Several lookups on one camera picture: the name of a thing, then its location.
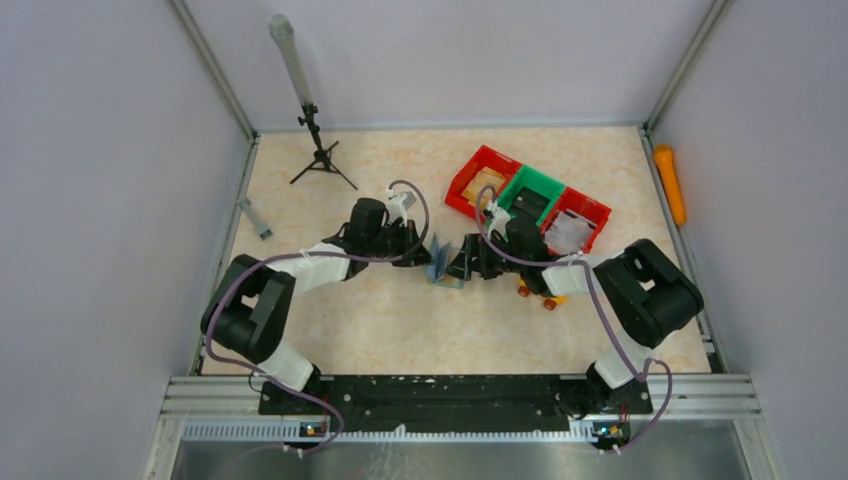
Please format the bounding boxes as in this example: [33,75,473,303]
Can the black item in green bin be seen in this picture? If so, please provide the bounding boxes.
[511,187,550,222]

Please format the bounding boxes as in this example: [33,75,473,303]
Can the near red bin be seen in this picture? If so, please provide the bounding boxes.
[541,187,612,255]

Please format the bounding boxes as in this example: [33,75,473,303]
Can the yellow toy car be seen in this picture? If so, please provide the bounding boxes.
[517,279,568,311]

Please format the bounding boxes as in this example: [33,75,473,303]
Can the far red bin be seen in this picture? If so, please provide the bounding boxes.
[444,145,524,218]

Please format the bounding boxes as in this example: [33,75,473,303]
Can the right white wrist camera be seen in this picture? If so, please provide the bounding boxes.
[483,201,512,239]

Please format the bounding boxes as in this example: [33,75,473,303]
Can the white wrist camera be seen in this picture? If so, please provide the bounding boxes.
[386,188,417,226]
[483,201,512,239]

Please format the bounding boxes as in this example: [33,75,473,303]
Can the green bin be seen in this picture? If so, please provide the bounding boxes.
[496,166,566,228]

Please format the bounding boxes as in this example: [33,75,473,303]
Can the black tripod with grey tube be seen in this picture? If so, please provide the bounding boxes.
[268,13,358,190]

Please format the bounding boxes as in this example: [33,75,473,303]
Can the clear plastic bags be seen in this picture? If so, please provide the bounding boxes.
[544,212,594,255]

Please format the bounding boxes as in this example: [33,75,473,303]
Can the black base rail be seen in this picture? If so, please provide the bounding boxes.
[258,374,653,433]

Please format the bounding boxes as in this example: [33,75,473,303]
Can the red bin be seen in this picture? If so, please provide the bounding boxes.
[444,145,524,218]
[541,187,612,255]

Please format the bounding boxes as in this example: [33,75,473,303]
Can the small grey tool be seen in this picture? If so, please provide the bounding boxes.
[236,196,273,240]

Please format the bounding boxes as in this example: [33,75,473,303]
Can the orange flashlight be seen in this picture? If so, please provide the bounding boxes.
[653,144,687,226]

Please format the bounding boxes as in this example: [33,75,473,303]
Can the wooden blocks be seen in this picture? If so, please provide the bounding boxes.
[461,167,506,203]

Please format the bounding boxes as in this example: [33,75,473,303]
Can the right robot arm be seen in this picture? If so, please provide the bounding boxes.
[445,217,705,407]

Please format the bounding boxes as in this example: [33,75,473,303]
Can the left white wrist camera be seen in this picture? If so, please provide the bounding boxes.
[386,188,417,226]

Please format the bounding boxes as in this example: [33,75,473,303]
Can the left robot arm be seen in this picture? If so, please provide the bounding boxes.
[200,191,431,391]

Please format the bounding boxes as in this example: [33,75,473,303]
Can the green card holder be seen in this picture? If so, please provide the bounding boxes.
[425,235,465,289]

